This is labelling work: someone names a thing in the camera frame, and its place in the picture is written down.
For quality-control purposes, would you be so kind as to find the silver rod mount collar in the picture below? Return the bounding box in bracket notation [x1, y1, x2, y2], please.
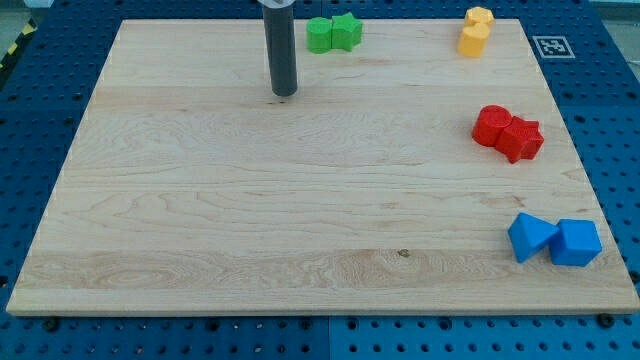
[258, 0, 296, 7]

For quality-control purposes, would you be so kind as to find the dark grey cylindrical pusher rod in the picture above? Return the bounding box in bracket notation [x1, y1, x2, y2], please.
[262, 3, 298, 97]

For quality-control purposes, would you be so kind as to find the green circle block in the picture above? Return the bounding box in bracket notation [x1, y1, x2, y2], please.
[306, 17, 332, 54]

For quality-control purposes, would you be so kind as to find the green star block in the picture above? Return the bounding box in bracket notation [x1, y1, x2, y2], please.
[331, 12, 363, 52]

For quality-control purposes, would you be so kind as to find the red circle block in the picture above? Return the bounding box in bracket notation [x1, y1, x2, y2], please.
[472, 105, 512, 147]

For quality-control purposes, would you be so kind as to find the red star block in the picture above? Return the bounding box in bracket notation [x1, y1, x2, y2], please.
[495, 116, 544, 163]

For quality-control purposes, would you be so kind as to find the light wooden board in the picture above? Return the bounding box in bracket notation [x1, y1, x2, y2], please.
[7, 19, 639, 317]

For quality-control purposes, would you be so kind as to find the yellow heart block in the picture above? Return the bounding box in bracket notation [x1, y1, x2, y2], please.
[457, 23, 491, 58]

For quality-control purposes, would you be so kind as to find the yellow hexagon block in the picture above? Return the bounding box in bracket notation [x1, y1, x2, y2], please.
[464, 6, 495, 28]

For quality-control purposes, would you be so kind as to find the white fiducial marker tag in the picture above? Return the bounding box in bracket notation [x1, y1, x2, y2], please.
[533, 35, 575, 59]

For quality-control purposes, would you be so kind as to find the blue triangle block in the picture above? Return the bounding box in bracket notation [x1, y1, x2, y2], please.
[507, 212, 559, 263]

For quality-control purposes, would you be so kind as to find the blue cube block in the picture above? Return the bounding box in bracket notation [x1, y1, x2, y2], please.
[549, 219, 602, 267]

